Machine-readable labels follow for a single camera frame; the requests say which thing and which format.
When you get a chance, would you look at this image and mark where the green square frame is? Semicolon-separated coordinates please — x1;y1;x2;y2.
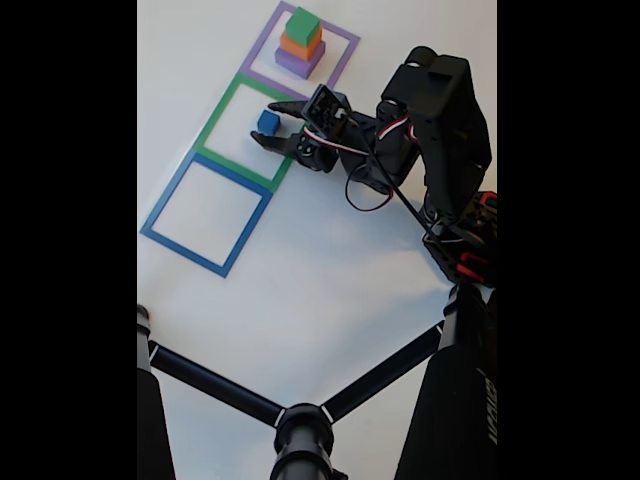
192;72;320;194

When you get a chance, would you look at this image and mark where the thin black camera cable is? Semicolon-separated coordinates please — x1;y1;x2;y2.
344;112;466;246

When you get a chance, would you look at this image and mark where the orange square block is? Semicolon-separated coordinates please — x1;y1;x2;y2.
279;30;323;62

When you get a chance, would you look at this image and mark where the black camera tripod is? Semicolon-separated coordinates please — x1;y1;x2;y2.
137;284;498;480

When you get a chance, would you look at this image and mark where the blue square frame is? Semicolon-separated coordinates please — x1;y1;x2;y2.
139;151;274;279

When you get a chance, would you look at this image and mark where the purple square frame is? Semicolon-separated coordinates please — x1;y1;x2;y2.
239;0;361;111

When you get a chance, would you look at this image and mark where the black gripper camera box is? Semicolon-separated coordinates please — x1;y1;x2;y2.
301;83;354;142

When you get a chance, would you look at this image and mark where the purple square block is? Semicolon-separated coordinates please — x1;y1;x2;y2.
274;40;327;80

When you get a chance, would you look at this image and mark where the green square block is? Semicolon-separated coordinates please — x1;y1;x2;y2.
285;6;323;46

